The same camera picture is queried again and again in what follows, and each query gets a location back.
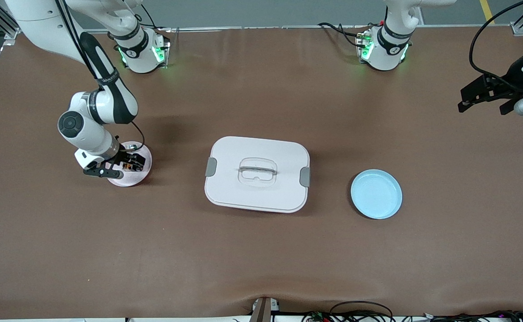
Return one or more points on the white lidded storage box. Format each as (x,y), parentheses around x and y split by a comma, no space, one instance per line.
(243,192)

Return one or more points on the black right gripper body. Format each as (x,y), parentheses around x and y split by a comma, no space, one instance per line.
(124,159)

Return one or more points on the small grey table bracket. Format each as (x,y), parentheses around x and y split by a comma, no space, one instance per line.
(261,311)

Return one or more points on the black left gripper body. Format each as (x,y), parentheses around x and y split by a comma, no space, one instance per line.
(513,77)

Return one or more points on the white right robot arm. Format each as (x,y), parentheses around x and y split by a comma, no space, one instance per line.
(87,134)

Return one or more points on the light blue round plate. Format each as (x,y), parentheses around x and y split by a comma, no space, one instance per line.
(376,194)

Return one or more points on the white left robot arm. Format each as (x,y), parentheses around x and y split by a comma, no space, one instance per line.
(386,53)

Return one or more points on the pink round plate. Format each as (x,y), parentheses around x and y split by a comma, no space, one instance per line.
(131,180)

